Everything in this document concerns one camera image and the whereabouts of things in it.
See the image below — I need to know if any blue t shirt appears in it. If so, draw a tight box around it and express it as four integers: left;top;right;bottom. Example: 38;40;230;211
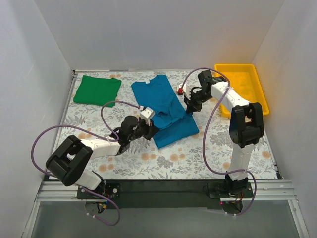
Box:
131;75;199;149

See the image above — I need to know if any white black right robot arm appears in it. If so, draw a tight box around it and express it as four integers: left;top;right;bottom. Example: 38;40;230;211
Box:
177;67;264;197

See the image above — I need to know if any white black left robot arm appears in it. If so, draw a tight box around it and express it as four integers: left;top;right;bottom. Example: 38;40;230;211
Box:
46;116;159;198

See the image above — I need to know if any yellow plastic bin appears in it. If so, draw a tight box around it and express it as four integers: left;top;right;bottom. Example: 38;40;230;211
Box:
214;63;269;116

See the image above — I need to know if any floral patterned table mat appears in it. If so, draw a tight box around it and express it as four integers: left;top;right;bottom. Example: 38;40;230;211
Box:
49;71;277;180

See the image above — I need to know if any green folded t shirt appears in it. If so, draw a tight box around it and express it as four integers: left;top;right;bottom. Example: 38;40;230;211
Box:
73;75;122;106

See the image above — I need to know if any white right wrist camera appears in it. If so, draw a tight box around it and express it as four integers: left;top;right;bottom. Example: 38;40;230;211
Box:
176;83;190;98

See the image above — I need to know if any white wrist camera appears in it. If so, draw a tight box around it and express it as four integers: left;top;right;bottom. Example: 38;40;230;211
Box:
176;83;190;98
140;106;155;125

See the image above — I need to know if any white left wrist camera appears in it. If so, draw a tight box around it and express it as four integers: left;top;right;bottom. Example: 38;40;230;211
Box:
140;106;155;125

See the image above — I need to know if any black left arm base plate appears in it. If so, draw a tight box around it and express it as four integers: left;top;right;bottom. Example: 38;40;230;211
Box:
76;183;121;199

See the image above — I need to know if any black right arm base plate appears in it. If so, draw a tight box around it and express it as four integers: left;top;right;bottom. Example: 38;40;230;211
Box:
207;180;254;198

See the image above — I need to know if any aluminium frame rail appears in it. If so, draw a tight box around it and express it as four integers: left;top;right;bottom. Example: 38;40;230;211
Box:
23;179;309;238

